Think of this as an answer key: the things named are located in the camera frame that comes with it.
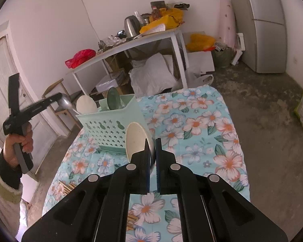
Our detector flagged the white plastic bag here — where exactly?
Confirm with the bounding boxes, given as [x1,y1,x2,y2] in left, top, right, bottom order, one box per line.
[191,74,214,87]

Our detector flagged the grey refrigerator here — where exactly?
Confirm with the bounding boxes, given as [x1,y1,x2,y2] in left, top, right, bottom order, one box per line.
[241,0,287,74]

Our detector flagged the crumpled foil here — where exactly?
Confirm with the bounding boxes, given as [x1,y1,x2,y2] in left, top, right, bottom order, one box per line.
[99,36,128,49]

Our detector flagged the white door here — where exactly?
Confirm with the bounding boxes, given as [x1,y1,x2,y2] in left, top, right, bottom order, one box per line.
[0,21,59,180]

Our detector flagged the metal spoon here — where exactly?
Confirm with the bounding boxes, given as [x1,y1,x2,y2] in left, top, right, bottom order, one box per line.
[58,93,79,114]

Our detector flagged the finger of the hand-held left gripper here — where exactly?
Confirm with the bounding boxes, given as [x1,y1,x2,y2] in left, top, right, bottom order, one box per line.
[44,92,64,108]

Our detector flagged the white table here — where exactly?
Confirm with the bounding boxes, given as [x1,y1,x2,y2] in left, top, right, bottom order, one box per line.
[65,27,190,97]

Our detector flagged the pink flowered roll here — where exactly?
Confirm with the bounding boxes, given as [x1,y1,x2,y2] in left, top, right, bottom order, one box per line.
[218,0,237,50]

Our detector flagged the white cardboard box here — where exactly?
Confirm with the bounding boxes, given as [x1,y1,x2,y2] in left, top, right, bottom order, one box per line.
[183,31,216,73]

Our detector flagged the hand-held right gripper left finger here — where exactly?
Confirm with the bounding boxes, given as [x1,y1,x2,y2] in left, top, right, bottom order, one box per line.
[21,139,152,242]

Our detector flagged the person's left hand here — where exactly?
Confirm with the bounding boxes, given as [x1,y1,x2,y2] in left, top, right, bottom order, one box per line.
[4,121,33,167]

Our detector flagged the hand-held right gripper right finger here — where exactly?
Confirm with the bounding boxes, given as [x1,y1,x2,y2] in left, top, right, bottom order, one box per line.
[155,137,289,242]

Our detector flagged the red plastic bag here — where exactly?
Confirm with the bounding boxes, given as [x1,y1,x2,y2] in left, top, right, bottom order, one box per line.
[65,49,97,69]

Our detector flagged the green round plate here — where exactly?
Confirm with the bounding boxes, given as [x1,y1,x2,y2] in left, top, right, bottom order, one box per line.
[106,87,122,111]

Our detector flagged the steel kettle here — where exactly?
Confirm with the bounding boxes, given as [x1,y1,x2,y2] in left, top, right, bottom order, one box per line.
[123,15,142,40]

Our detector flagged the wooden chair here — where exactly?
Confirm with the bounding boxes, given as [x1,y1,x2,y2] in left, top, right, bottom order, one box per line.
[42,78,83,132]

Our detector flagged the white flat panel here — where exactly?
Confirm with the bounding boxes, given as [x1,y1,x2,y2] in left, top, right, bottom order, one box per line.
[231,32,245,66]

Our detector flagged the person's left forearm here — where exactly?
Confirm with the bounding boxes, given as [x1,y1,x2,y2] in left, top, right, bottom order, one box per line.
[0,151,24,235]

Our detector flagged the yellow plastic bag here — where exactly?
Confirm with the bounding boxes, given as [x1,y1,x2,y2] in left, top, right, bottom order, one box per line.
[140,7,185,35]
[185,33,217,52]

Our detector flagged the light green plastic dish rack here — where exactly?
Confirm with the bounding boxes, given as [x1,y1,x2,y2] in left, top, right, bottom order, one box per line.
[76,94,152,155]

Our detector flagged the small cardboard box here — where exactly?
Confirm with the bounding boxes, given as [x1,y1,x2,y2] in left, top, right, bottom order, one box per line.
[95,70,127,93]

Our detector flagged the white sack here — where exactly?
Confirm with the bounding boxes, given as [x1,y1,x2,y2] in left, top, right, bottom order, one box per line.
[128,54,178,93]

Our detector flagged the floral blue cloth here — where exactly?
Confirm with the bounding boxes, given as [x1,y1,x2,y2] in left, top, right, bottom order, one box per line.
[42,86,252,242]

